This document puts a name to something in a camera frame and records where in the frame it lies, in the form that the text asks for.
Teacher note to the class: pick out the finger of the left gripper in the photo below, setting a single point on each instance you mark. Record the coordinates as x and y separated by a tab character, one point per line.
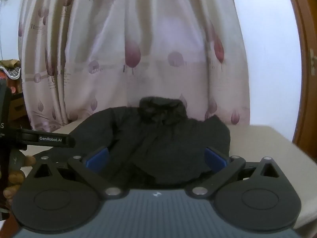
37	138

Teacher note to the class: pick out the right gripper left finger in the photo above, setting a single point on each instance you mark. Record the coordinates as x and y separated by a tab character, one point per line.
59	198

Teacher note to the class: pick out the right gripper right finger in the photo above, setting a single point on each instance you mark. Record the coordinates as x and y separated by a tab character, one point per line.
252	196

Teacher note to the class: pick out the black jacket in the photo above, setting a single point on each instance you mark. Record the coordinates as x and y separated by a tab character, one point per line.
153	144

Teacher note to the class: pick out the person's left hand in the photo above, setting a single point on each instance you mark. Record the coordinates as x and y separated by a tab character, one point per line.
15	179

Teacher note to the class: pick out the wooden dresser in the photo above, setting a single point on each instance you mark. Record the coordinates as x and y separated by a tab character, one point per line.
17	110

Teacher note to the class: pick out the floral covered object on dresser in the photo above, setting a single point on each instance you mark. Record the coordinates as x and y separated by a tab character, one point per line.
12	68

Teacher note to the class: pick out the floral pink curtain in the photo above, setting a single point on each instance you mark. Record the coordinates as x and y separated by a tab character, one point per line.
79	57

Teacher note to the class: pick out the brown wooden door frame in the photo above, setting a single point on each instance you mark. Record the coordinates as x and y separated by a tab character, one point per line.
305	133

